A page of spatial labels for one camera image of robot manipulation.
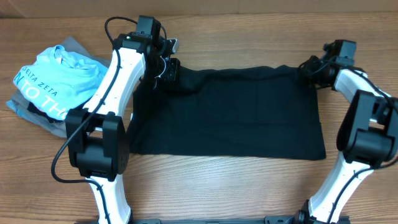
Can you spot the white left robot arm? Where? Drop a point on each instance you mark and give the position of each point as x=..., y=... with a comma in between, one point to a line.
x=96, y=138

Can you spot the light blue printed t-shirt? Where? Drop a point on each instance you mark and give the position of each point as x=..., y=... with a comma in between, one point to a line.
x=59, y=81

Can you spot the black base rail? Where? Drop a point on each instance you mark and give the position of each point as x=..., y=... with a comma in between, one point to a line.
x=284, y=219

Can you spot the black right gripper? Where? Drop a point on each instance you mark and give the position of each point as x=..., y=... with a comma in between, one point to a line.
x=306, y=72

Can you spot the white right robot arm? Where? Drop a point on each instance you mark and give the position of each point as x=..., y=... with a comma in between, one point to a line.
x=366, y=140

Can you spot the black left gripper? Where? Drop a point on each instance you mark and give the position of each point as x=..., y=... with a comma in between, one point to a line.
x=172, y=75

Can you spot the black t-shirt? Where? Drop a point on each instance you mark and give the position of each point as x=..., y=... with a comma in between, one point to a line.
x=257, y=112

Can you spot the grey folded garment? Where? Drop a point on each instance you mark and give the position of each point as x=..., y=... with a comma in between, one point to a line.
x=25, y=109

